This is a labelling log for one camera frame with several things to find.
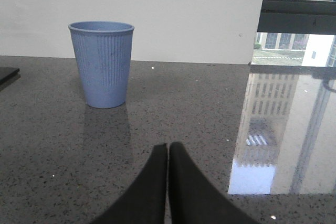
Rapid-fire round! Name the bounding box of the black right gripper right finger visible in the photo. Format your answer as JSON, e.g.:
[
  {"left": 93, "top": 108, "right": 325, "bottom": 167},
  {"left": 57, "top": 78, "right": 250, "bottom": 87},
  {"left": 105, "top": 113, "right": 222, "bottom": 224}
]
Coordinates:
[{"left": 169, "top": 142, "right": 257, "bottom": 223}]

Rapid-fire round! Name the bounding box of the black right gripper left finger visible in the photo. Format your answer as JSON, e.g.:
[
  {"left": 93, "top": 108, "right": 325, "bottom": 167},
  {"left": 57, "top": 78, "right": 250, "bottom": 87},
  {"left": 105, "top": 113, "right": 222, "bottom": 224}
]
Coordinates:
[{"left": 92, "top": 143, "right": 168, "bottom": 223}]

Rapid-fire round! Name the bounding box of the dark window frame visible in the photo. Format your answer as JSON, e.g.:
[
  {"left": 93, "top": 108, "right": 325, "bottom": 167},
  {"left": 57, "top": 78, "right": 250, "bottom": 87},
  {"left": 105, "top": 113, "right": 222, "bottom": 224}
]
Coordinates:
[{"left": 257, "top": 0, "right": 335, "bottom": 35}]

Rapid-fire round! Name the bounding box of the black glass gas stove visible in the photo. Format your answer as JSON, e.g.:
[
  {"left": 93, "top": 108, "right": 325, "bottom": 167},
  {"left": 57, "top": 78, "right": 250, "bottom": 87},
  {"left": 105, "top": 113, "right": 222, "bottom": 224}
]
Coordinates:
[{"left": 0, "top": 67, "right": 20, "bottom": 91}]

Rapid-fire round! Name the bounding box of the blue ribbed plastic cup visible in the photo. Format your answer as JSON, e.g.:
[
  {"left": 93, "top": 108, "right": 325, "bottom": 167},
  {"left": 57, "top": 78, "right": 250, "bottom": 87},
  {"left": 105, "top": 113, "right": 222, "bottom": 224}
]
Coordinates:
[{"left": 68, "top": 21, "right": 134, "bottom": 109}]

